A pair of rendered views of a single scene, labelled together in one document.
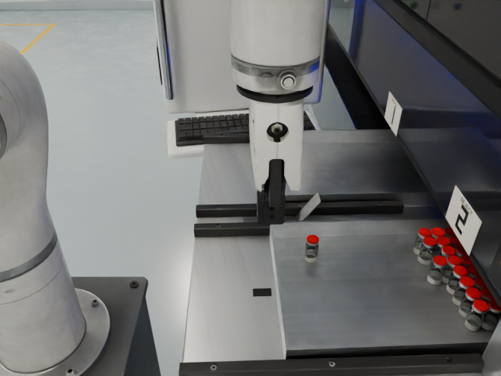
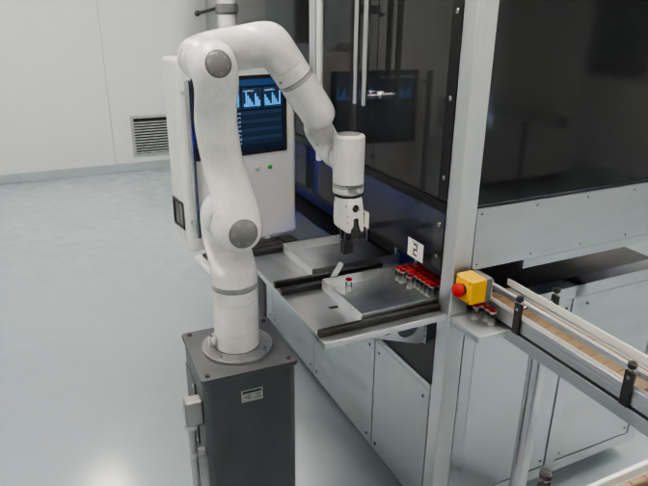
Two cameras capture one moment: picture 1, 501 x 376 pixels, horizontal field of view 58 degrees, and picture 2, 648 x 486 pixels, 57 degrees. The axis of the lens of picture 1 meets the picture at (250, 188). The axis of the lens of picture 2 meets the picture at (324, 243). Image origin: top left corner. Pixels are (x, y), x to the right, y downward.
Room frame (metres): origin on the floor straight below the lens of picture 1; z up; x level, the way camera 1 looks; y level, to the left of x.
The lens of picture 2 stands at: (-0.98, 0.66, 1.73)
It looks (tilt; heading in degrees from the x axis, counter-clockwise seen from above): 21 degrees down; 336
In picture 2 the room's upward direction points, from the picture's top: 1 degrees clockwise
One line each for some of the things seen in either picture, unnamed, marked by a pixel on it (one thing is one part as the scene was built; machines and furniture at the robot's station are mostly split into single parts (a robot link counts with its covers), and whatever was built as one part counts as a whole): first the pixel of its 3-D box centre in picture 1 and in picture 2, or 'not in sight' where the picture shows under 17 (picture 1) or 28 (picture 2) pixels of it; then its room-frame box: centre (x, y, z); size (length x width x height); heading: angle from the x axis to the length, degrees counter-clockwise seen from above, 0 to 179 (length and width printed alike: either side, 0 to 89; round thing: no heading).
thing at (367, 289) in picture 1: (384, 280); (388, 290); (0.50, -0.21, 0.90); 0.34 x 0.26 x 0.04; 93
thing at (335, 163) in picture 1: (341, 165); (339, 253); (0.84, -0.20, 0.90); 0.34 x 0.26 x 0.04; 92
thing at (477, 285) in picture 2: not in sight; (472, 286); (0.25, -0.34, 1.00); 0.08 x 0.07 x 0.07; 92
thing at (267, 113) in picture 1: (273, 125); (347, 209); (0.42, -0.02, 1.21); 0.10 x 0.08 x 0.11; 2
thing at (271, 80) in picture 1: (275, 68); (348, 187); (0.42, -0.02, 1.27); 0.09 x 0.08 x 0.03; 2
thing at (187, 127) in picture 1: (244, 125); (255, 249); (1.18, 0.02, 0.82); 0.40 x 0.14 x 0.02; 100
